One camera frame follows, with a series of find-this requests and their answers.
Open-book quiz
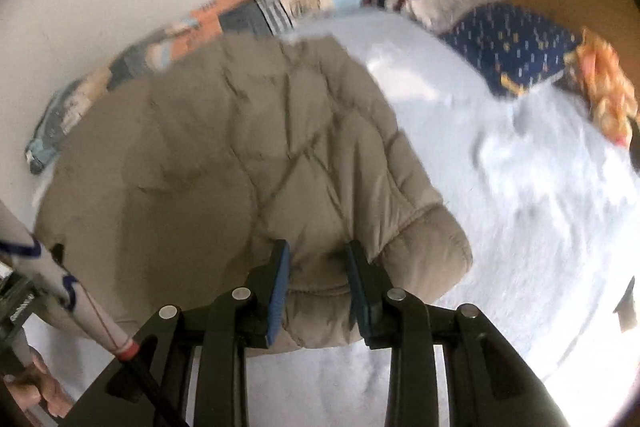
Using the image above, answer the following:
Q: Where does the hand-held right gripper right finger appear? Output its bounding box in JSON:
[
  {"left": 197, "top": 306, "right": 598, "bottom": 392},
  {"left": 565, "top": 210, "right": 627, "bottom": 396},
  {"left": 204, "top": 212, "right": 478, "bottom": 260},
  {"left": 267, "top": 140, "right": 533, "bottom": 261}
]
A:
[{"left": 346, "top": 240, "right": 571, "bottom": 427}]

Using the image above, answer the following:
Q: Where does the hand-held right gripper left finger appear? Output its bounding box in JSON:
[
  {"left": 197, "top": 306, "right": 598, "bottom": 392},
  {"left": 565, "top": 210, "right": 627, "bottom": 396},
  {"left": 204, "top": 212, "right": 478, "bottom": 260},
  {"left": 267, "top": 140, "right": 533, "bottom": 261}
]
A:
[{"left": 65, "top": 239, "right": 291, "bottom": 427}]

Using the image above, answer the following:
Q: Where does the khaki puffer jacket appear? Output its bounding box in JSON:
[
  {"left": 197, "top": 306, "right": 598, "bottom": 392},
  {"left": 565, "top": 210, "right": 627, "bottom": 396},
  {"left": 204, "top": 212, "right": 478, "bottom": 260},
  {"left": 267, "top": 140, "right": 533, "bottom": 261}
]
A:
[{"left": 32, "top": 34, "right": 473, "bottom": 353}]

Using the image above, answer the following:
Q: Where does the person's left hand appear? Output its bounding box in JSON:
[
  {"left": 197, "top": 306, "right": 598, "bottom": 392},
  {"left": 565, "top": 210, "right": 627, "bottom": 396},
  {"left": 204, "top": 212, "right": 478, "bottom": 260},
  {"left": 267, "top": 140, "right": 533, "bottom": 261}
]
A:
[{"left": 2, "top": 344, "right": 71, "bottom": 418}]

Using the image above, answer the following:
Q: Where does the light blue fleece bed blanket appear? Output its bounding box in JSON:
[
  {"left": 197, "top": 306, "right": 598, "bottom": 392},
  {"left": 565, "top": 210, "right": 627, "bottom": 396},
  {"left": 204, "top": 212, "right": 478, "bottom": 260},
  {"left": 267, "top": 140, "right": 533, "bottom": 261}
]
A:
[{"left": 22, "top": 12, "right": 640, "bottom": 427}]

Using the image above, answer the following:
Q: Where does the patchwork printed blanket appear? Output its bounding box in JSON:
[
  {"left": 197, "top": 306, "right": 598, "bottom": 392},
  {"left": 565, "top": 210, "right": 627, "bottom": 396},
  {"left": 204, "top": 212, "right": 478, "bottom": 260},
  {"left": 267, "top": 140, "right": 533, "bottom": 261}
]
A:
[{"left": 25, "top": 0, "right": 451, "bottom": 175}]

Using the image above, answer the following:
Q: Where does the navy dotted pillow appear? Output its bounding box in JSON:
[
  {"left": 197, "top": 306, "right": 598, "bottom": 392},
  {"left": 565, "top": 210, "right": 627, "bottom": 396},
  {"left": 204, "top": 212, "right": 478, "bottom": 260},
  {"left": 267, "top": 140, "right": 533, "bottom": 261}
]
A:
[{"left": 439, "top": 2, "right": 586, "bottom": 98}]

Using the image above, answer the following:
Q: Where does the orange plush toy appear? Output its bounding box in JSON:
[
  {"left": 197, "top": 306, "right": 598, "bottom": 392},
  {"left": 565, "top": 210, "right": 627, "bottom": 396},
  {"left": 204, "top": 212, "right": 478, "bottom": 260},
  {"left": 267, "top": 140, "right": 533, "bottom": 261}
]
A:
[{"left": 565, "top": 27, "right": 640, "bottom": 148}]

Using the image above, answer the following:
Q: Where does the white cable sleeve red tip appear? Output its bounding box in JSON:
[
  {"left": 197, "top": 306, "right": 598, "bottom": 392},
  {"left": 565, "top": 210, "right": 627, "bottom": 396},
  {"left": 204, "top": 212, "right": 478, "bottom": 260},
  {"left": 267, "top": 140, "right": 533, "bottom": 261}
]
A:
[{"left": 0, "top": 202, "right": 141, "bottom": 360}]

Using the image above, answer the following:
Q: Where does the black cable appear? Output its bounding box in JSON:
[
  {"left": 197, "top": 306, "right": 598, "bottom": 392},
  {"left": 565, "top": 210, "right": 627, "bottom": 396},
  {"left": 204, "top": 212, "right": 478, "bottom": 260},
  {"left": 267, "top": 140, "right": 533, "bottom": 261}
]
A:
[{"left": 122, "top": 354, "right": 191, "bottom": 427}]

